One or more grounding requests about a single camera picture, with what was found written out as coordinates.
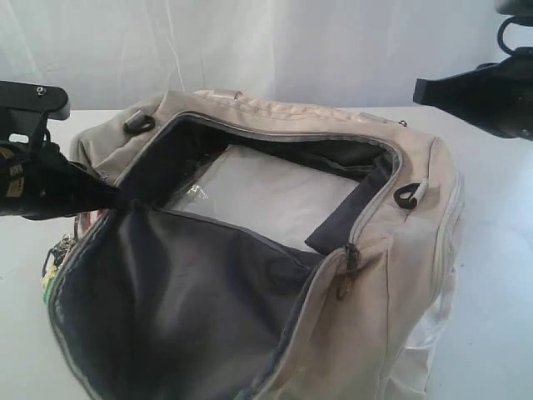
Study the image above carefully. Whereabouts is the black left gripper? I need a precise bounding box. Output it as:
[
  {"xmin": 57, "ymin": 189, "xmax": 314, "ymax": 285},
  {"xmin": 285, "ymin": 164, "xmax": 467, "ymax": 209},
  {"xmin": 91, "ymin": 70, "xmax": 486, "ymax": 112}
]
[{"xmin": 1, "ymin": 141, "xmax": 121, "ymax": 220}]

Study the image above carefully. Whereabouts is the white backdrop curtain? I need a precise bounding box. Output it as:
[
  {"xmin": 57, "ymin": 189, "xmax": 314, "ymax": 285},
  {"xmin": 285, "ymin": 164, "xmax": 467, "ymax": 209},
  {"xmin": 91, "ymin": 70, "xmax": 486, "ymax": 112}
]
[{"xmin": 1, "ymin": 1, "xmax": 504, "ymax": 109}]

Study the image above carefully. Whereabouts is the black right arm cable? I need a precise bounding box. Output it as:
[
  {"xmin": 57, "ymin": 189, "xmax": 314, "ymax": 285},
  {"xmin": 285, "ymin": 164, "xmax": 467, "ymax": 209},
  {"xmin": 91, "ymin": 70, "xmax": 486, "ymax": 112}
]
[{"xmin": 496, "ymin": 14, "xmax": 533, "ymax": 55}]

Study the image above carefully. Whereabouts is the black left strap D-ring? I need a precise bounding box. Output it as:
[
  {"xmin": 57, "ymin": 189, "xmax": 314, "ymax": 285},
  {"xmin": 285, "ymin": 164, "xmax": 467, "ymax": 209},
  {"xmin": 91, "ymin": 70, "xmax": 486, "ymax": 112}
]
[{"xmin": 123, "ymin": 112, "xmax": 157, "ymax": 135}]

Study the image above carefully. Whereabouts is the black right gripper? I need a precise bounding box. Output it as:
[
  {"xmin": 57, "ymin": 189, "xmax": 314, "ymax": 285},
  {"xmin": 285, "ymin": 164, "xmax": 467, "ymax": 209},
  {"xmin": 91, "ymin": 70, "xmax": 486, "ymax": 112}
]
[{"xmin": 413, "ymin": 57, "xmax": 532, "ymax": 139}]

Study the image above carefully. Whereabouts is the beige fabric duffel bag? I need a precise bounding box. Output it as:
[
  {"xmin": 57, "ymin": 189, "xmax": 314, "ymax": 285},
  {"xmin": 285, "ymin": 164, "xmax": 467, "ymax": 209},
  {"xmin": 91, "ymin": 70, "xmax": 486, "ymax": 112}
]
[{"xmin": 47, "ymin": 90, "xmax": 464, "ymax": 399}]

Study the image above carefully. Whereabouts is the colourful key tag bunch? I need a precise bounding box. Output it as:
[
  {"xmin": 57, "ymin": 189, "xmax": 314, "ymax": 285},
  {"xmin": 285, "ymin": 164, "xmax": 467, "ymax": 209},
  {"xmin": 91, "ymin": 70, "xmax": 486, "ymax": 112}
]
[{"xmin": 37, "ymin": 210, "xmax": 105, "ymax": 305}]

